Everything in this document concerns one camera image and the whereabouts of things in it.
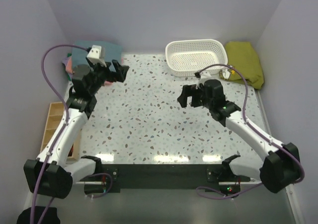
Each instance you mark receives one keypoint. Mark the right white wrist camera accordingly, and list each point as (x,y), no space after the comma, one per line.
(204,76)

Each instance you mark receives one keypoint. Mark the white plastic basket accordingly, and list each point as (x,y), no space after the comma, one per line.
(186,57)

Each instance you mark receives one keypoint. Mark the wooden compartment tray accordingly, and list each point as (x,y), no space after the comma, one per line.
(55,114)

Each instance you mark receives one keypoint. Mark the blue t shirt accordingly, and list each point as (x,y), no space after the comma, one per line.
(112,52)

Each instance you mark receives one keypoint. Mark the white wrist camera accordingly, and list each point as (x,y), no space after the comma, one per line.
(204,76)
(96,55)

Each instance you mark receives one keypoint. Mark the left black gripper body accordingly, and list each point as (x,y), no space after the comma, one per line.
(99,71)

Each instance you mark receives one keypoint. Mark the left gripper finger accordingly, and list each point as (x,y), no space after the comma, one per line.
(106,80)
(120,73)

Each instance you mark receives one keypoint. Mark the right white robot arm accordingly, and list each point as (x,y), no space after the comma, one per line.
(280,162)

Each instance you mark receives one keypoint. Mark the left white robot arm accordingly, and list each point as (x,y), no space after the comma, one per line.
(48,175)

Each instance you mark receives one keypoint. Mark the olive green t shirt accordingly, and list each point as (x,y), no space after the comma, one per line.
(245,60)

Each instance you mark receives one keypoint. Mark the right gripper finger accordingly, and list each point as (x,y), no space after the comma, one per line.
(185,93)
(196,100)

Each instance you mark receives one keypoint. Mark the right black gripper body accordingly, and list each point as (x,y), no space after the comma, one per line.
(207,103)

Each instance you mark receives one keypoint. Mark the salmon folded t shirt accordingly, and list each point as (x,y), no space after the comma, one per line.
(69,69)

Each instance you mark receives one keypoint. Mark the lilac folded t shirt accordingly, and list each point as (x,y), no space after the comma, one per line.
(65,62)

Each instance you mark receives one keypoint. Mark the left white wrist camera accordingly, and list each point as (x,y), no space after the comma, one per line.
(96,55)

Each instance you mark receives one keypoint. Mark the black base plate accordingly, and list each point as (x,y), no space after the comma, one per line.
(169,176)

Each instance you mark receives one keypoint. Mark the black object bottom left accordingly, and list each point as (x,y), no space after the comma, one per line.
(50,217)

